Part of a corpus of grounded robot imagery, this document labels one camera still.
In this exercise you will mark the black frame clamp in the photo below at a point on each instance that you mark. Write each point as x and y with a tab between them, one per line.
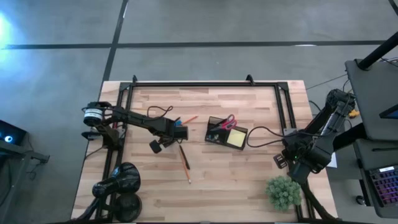
134	78
249	79

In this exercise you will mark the dark tablet screen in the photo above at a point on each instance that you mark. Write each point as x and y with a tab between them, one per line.
392	113

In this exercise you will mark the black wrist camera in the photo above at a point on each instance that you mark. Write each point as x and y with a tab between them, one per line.
300	173
155	146

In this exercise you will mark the silver frame bracket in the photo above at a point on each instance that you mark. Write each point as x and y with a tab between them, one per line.
287	130

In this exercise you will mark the black device with blue light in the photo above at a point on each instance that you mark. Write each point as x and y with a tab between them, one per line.
12	133

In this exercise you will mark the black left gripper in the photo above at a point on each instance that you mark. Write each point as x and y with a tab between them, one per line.
166	130

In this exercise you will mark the small green potted plant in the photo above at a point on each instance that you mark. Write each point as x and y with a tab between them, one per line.
283	193

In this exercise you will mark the backlit keyboard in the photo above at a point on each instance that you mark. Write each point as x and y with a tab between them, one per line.
385	186

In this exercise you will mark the white paper sheet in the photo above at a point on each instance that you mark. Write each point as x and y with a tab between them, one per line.
333	161

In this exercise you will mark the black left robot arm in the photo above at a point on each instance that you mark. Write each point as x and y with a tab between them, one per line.
136	118

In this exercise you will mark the black caster wheel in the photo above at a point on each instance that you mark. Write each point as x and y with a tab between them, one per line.
360	200

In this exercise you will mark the black aluminium table frame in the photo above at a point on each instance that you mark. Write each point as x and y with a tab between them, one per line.
202	84

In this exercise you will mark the black side clamp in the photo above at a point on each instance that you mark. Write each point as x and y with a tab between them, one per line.
87	135

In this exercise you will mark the black mesh desk organizer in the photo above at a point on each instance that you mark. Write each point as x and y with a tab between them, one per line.
213	133

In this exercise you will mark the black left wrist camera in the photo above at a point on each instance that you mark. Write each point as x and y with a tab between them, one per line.
155	146

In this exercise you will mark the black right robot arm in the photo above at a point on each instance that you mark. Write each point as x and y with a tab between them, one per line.
335	109

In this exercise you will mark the grey cart top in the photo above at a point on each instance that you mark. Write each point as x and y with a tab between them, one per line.
373	93

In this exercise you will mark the grey metal stand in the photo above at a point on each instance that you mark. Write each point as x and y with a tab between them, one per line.
18	152

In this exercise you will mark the orange pencil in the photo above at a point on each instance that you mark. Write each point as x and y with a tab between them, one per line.
190	120
187	174

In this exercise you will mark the yellow sticky note pad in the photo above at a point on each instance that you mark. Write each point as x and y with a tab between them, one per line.
235	138

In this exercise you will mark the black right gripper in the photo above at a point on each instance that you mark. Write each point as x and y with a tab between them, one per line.
297	149

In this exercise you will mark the black pole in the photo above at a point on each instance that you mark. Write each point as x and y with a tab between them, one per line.
377	51

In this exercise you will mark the short black pen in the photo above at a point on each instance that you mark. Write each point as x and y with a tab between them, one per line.
184	157

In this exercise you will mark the grey side desk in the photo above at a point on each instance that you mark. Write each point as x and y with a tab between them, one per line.
373	158

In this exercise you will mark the black desk lamp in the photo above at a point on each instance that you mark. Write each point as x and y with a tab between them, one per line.
124	179

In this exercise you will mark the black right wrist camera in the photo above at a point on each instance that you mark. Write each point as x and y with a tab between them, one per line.
300	173

